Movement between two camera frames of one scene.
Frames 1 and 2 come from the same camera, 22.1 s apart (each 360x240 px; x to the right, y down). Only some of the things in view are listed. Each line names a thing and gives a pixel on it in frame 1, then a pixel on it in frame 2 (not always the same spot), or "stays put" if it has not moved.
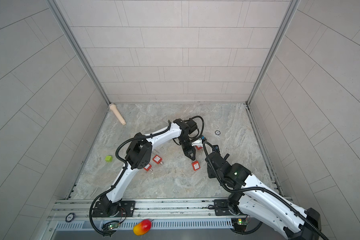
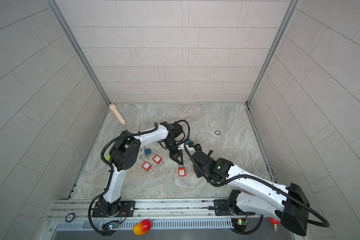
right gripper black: (209, 168) → (196, 171)
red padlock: (147, 167) stays put
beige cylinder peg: (113, 107) stays put
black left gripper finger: (191, 154) → (174, 156)
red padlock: (158, 159) stays put
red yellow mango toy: (142, 227) stays put
